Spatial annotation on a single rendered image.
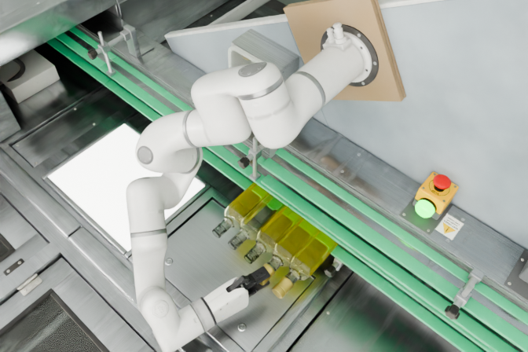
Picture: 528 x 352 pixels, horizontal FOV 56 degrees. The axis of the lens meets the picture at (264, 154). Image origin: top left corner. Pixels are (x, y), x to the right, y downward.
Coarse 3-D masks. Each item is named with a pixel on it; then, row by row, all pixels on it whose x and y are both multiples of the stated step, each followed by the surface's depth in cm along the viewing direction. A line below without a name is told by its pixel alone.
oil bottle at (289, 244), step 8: (296, 224) 133; (304, 224) 133; (288, 232) 132; (296, 232) 132; (304, 232) 132; (312, 232) 132; (280, 240) 130; (288, 240) 130; (296, 240) 130; (304, 240) 130; (280, 248) 129; (288, 248) 129; (296, 248) 129; (272, 256) 131; (280, 256) 128; (288, 256) 128; (288, 264) 130
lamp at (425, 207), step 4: (420, 200) 117; (424, 200) 117; (428, 200) 116; (416, 204) 117; (420, 204) 116; (424, 204) 116; (428, 204) 116; (432, 204) 116; (416, 208) 117; (420, 208) 116; (424, 208) 116; (428, 208) 116; (432, 208) 116; (436, 208) 117; (416, 212) 119; (420, 212) 117; (424, 212) 116; (428, 212) 116; (432, 212) 116; (424, 216) 117; (428, 216) 116
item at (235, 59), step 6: (234, 48) 131; (228, 54) 134; (234, 54) 135; (240, 54) 137; (246, 54) 129; (228, 60) 136; (234, 60) 136; (240, 60) 138; (246, 60) 140; (252, 60) 129; (258, 60) 127; (234, 66) 138
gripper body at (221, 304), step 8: (232, 280) 120; (224, 288) 119; (240, 288) 119; (208, 296) 119; (216, 296) 118; (224, 296) 118; (232, 296) 118; (240, 296) 119; (208, 304) 117; (216, 304) 117; (224, 304) 117; (232, 304) 119; (240, 304) 122; (216, 312) 117; (224, 312) 120; (232, 312) 123; (216, 320) 120
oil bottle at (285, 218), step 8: (288, 208) 136; (280, 216) 134; (288, 216) 134; (296, 216) 135; (272, 224) 133; (280, 224) 133; (288, 224) 133; (264, 232) 131; (272, 232) 131; (280, 232) 131; (256, 240) 132; (264, 240) 130; (272, 240) 130; (264, 248) 130; (272, 248) 131
